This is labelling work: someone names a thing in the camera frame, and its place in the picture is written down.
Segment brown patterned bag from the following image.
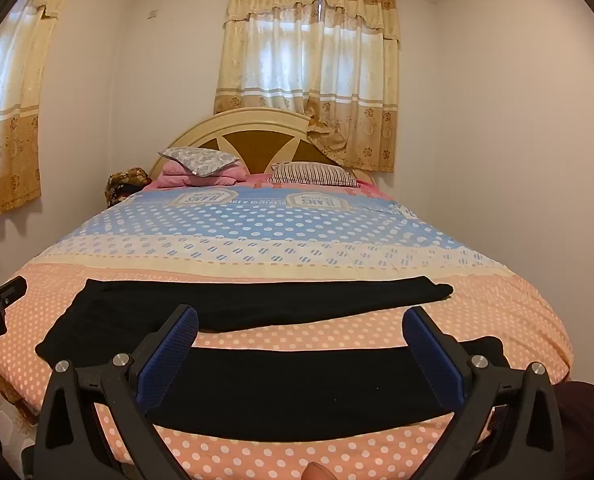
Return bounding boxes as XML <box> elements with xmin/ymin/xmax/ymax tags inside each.
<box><xmin>106</xmin><ymin>167</ymin><xmax>153</xmax><ymax>209</ymax></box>

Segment black pants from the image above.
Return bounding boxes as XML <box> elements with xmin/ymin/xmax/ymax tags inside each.
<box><xmin>35</xmin><ymin>276</ymin><xmax>513</xmax><ymax>433</ymax></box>

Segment polka dot bed cover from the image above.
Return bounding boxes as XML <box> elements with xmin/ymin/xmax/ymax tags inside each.
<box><xmin>0</xmin><ymin>185</ymin><xmax>575</xmax><ymax>480</ymax></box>

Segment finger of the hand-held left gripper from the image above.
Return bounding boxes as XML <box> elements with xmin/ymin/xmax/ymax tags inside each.
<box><xmin>0</xmin><ymin>276</ymin><xmax>28</xmax><ymax>311</ymax></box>

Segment dark maroon clothing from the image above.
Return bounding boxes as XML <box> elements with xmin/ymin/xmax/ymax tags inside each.
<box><xmin>487</xmin><ymin>380</ymin><xmax>594</xmax><ymax>480</ymax></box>

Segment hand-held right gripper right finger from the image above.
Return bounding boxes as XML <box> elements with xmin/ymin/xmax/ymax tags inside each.
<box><xmin>401</xmin><ymin>306</ymin><xmax>566</xmax><ymax>480</ymax></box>

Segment beige floral window curtain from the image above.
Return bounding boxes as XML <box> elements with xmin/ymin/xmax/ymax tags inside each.
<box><xmin>213</xmin><ymin>0</ymin><xmax>401</xmax><ymax>174</ymax></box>

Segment striped pillow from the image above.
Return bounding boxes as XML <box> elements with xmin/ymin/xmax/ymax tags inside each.
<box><xmin>268</xmin><ymin>161</ymin><xmax>361</xmax><ymax>189</ymax></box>

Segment cream wooden headboard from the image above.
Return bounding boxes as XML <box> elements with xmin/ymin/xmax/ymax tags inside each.
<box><xmin>149</xmin><ymin>107</ymin><xmax>378</xmax><ymax>186</ymax></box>

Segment beige floral side curtain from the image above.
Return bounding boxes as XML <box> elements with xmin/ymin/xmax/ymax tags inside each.
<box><xmin>0</xmin><ymin>0</ymin><xmax>86</xmax><ymax>229</ymax></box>

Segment pink bedsheet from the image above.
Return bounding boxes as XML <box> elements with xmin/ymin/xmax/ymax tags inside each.
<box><xmin>142</xmin><ymin>172</ymin><xmax>395</xmax><ymax>202</ymax></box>

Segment grey floral pillow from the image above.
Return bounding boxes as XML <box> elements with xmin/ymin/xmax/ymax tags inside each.
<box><xmin>158</xmin><ymin>146</ymin><xmax>241</xmax><ymax>178</ymax></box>

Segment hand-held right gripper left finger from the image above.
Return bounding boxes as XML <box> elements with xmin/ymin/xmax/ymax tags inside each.
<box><xmin>33</xmin><ymin>304</ymin><xmax>200</xmax><ymax>480</ymax></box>

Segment person's right hand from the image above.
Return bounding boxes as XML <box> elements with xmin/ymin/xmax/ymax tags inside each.
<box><xmin>302</xmin><ymin>462</ymin><xmax>336</xmax><ymax>480</ymax></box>

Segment folded pink blanket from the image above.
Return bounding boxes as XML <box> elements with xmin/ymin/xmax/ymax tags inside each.
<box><xmin>152</xmin><ymin>160</ymin><xmax>248</xmax><ymax>190</ymax></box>

